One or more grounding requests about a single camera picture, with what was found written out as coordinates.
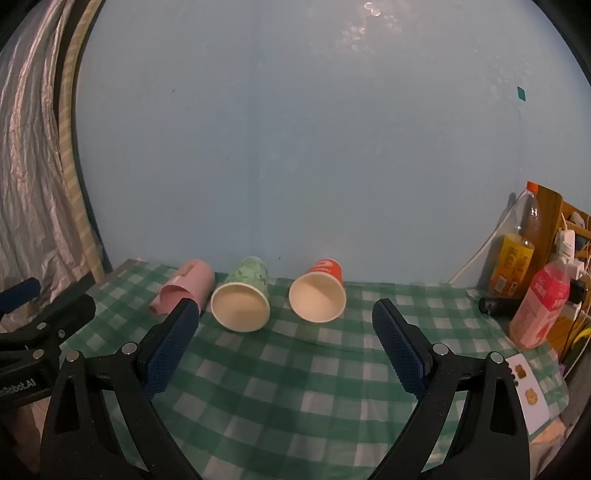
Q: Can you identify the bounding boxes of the wooden shelf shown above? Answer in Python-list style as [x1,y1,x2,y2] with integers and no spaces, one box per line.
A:
[531,185,591,367]

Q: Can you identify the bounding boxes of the green paper cup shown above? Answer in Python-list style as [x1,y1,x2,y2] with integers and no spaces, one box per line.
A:
[211,257,271,333]

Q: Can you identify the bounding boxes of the pink drink carton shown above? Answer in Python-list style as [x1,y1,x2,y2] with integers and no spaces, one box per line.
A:
[509,258,571,350]

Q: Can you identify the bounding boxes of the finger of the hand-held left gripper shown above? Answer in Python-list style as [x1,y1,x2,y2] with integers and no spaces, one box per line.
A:
[0,272,96,358]
[0,277,41,318]

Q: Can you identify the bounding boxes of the white power strip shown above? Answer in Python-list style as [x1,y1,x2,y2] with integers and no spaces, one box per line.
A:
[556,228,578,267]

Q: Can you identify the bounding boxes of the striped cloth band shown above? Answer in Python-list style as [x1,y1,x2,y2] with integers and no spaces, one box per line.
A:
[59,0,112,284]

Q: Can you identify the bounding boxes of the white bear sticker card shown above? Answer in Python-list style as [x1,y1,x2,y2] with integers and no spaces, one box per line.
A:
[505,353,553,435]

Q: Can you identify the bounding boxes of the red paper cup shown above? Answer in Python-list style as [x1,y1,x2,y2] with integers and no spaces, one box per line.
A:
[289,258,347,323]

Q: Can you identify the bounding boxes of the green checkered tablecloth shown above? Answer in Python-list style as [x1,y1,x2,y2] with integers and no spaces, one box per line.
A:
[60,258,571,480]

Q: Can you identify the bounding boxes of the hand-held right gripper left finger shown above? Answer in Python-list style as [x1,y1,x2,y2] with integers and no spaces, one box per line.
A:
[39,298,204,480]

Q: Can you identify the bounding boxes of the pink paper cup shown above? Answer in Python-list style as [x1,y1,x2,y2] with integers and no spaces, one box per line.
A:
[148,259,216,317]

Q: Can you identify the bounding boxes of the white cable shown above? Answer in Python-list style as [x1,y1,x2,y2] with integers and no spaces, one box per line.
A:
[444,191,520,285]

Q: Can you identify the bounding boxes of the orange soda bottle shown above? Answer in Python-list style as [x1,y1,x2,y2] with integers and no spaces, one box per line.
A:
[488,181,541,298]

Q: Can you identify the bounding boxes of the silver curtain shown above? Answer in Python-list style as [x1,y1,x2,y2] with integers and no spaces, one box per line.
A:
[0,0,100,305]

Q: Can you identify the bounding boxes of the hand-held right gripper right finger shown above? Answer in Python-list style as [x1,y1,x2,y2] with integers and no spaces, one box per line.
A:
[369,298,530,480]

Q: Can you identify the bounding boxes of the black cylinder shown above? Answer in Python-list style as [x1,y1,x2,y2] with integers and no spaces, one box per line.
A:
[478,296,516,318]

